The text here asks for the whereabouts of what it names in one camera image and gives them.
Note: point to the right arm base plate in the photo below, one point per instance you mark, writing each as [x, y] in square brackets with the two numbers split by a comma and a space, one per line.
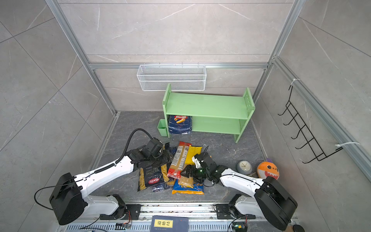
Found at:
[223, 211]

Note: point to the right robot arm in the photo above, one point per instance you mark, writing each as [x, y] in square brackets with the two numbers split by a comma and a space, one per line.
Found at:
[260, 197]

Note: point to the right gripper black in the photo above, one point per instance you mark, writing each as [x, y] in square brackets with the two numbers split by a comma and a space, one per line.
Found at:
[193, 168]

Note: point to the white wire mesh basket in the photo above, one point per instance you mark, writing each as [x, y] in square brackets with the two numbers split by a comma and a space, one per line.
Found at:
[181, 77]

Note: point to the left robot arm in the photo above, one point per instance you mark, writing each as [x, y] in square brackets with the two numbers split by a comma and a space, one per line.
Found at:
[72, 197]

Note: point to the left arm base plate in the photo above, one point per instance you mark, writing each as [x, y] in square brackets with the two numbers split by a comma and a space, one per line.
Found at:
[124, 213]

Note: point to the blue orecchiette pasta bag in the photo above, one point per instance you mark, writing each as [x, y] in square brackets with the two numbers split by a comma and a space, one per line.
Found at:
[197, 189]

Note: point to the black wire hook rack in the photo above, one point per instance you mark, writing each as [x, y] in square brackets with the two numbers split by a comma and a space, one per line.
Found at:
[304, 131]

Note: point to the orange monster plush toy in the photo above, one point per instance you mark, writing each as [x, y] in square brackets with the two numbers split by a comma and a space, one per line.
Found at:
[268, 169]

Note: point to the small grey clock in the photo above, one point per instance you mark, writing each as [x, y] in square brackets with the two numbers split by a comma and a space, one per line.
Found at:
[244, 167]

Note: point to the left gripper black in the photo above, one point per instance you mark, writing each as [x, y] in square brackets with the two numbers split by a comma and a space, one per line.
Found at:
[167, 155]

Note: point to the blue Barilla rigatoni box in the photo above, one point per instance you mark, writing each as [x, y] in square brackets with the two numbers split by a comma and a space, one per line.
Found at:
[180, 124]

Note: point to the red spaghetti pack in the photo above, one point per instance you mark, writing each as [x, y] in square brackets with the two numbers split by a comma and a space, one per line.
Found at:
[178, 162]

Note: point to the yellow spaghetti bag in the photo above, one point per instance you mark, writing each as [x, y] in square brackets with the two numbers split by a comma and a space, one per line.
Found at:
[184, 181]

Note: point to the black penne pasta bag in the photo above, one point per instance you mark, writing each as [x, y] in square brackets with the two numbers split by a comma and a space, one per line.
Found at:
[152, 176]

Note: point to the green two-tier shelf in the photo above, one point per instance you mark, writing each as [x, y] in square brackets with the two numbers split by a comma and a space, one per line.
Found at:
[210, 113]

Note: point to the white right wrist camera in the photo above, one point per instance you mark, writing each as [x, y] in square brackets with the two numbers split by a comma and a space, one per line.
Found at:
[197, 162]

